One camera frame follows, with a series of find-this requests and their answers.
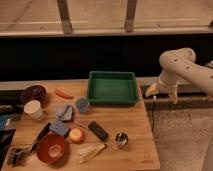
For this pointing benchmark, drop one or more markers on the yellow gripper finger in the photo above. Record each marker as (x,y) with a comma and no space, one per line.
(173,97)
(152,90)

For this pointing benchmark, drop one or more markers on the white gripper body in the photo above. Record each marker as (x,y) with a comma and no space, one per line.
(167,84)

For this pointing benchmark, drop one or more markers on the black handled brush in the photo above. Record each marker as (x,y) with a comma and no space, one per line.
(17,155)

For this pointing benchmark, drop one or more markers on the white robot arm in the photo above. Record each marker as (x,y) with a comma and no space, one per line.
(180,63)

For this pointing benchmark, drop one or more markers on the small metal cup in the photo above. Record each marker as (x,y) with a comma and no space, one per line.
(121,140)

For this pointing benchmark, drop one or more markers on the small blue cup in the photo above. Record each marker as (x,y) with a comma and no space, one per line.
(82,105)

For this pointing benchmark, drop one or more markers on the white paper cup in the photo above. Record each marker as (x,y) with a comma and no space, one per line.
(34,110)

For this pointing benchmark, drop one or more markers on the green plastic tray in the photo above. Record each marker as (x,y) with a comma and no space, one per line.
(112,88)

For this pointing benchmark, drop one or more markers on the black rectangular block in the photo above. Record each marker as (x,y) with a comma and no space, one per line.
(98,130)

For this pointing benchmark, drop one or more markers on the red yellow apple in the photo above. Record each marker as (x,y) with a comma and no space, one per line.
(76,135)

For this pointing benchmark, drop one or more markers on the grey blue crumpled cloth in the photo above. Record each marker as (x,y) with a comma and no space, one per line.
(64,113)

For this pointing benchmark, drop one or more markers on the yellow corn cob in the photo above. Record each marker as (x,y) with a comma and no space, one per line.
(88,153)

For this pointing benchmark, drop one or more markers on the orange carrot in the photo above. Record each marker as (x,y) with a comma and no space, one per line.
(62,94)

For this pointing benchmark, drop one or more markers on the dark maroon bowl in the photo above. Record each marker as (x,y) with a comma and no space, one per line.
(35,92)

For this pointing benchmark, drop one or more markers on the red bowl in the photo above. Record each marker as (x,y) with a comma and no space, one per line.
(51,148)

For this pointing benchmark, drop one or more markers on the dark box at left edge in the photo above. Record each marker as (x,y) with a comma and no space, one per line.
(7,130)

